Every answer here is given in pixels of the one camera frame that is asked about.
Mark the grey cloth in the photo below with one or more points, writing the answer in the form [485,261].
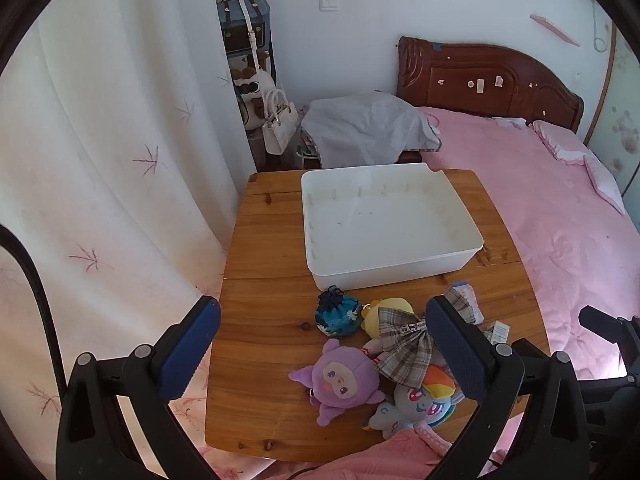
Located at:
[365,130]

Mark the white floral curtain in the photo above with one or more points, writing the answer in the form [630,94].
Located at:
[125,135]

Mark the pink clothing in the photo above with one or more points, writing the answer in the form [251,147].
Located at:
[400,455]

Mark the white plastic storage bin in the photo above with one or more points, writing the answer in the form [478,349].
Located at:
[390,220]

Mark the small white box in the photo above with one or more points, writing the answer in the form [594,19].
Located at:
[498,331]

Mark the white handbag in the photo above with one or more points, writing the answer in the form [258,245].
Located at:
[277,132]

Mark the brown wooden headboard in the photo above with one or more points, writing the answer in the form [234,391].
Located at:
[450,70]

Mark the patterned wardrobe door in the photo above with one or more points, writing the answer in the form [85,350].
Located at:
[625,120]

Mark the plush bear bag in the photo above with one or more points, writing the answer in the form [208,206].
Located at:
[250,85]

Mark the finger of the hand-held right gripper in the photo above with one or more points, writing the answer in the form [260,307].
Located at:
[532,349]
[600,322]

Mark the blue rainbow pony plush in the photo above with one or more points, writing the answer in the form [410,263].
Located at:
[415,402]

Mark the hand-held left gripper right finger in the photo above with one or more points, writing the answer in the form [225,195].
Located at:
[455,350]

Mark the pink bed sheet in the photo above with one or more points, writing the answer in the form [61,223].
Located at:
[540,210]

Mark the plaid fabric bow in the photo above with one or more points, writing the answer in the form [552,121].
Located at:
[405,355]

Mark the short pink wall shelf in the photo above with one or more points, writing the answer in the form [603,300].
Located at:
[555,29]

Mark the pink snack packet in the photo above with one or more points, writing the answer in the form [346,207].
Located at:
[465,291]

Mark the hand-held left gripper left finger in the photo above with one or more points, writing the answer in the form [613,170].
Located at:
[190,345]

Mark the pink pillow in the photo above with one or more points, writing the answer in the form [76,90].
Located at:
[560,140]
[605,180]

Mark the small white cloth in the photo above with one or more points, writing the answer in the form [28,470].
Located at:
[510,121]

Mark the white light switch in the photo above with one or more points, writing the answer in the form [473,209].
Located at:
[329,3]

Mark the round wooden table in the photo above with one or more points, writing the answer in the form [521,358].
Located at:
[270,270]

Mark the blue handbag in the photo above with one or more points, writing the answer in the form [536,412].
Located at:
[237,25]

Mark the yellow plush doll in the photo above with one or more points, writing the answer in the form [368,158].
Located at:
[372,322]

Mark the purple plush toy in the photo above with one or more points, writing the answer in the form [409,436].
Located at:
[340,375]

